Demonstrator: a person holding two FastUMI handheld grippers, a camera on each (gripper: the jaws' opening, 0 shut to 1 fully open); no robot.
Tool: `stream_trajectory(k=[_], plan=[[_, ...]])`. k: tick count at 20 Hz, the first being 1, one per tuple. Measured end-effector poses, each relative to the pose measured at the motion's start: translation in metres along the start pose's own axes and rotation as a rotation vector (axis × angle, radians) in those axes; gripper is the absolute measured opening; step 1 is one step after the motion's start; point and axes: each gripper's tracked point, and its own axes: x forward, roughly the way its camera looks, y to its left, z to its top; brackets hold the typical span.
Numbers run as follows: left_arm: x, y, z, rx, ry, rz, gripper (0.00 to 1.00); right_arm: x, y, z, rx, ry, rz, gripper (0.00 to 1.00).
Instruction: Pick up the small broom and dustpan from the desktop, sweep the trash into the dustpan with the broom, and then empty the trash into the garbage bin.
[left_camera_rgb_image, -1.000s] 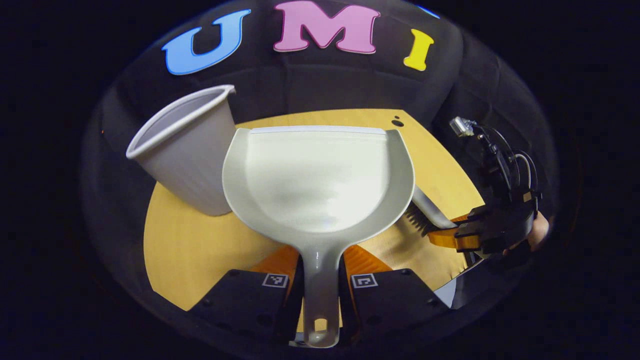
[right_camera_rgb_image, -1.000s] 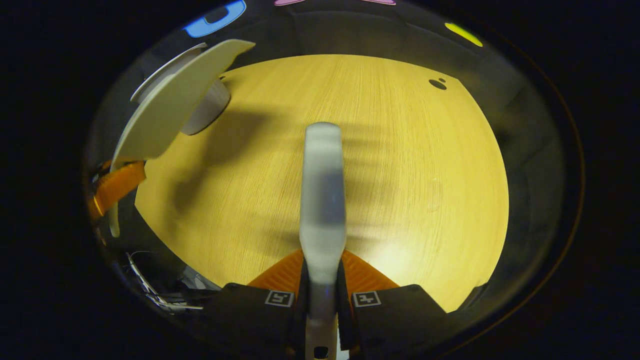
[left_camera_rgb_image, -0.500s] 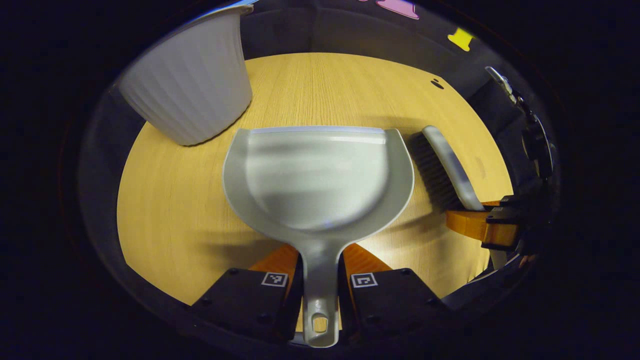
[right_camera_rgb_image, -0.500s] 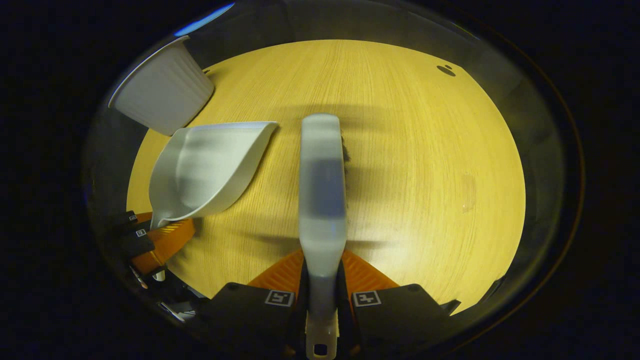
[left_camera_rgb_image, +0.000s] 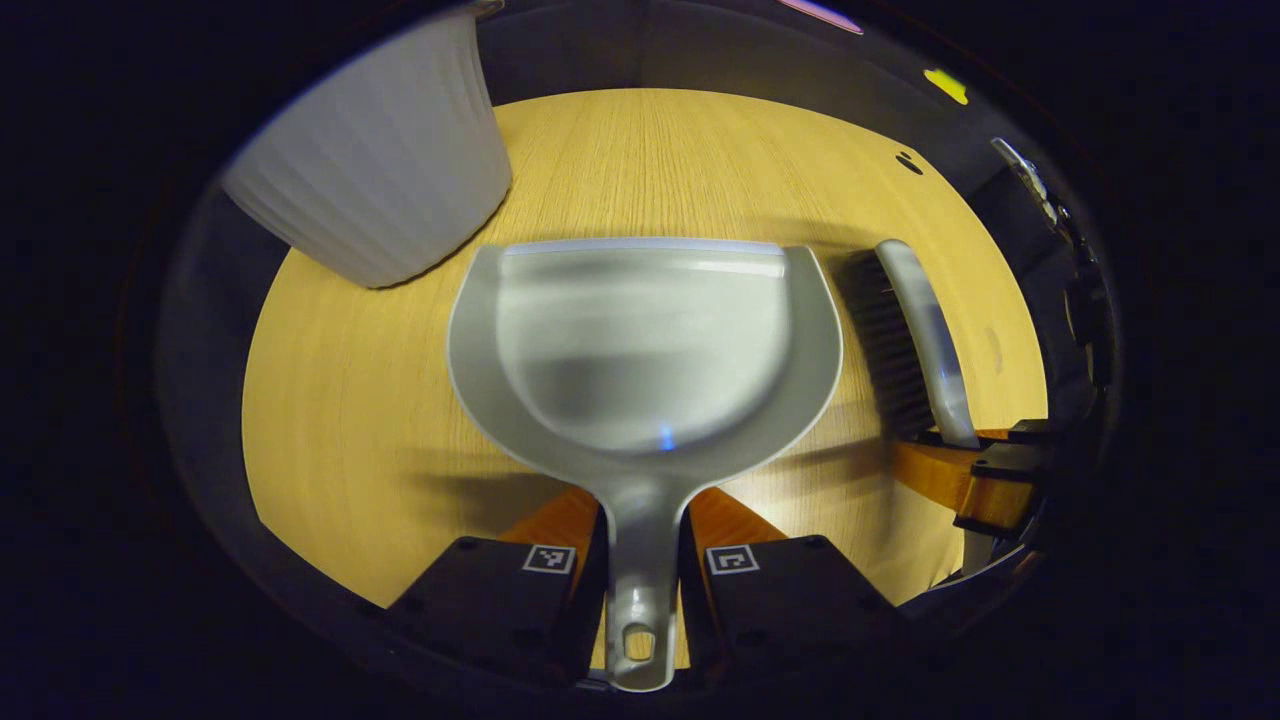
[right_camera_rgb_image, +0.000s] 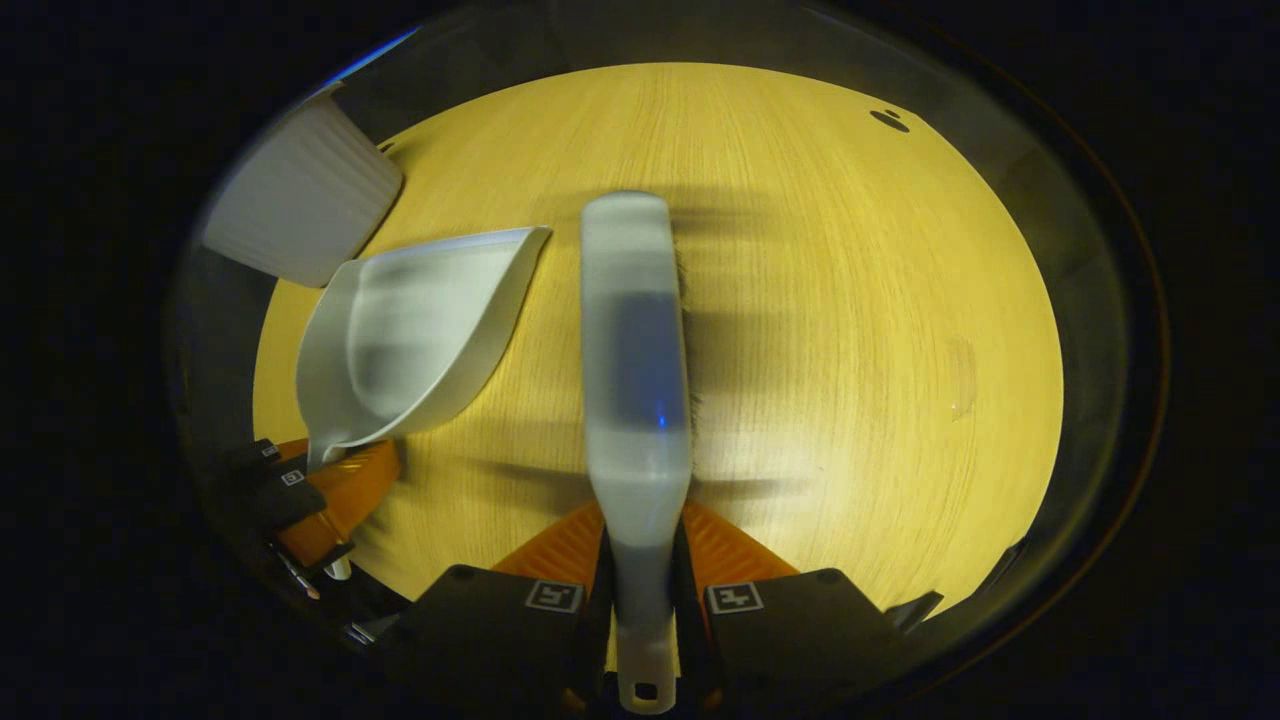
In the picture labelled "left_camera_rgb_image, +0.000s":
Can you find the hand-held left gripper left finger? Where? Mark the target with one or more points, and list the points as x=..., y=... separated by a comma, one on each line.
x=480, y=600

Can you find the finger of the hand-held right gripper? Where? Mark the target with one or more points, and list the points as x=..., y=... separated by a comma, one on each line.
x=1000, y=500
x=930, y=475

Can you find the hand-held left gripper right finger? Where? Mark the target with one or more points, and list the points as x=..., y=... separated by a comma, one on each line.
x=790, y=600

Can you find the small light grey broom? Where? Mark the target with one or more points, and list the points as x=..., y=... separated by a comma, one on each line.
x=935, y=340

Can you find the light grey dustpan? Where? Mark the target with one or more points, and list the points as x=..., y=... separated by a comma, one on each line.
x=640, y=350

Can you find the light grey garbage bin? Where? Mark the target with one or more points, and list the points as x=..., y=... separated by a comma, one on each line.
x=380, y=160

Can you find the wooden desktop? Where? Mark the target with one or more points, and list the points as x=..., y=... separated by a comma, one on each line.
x=350, y=400

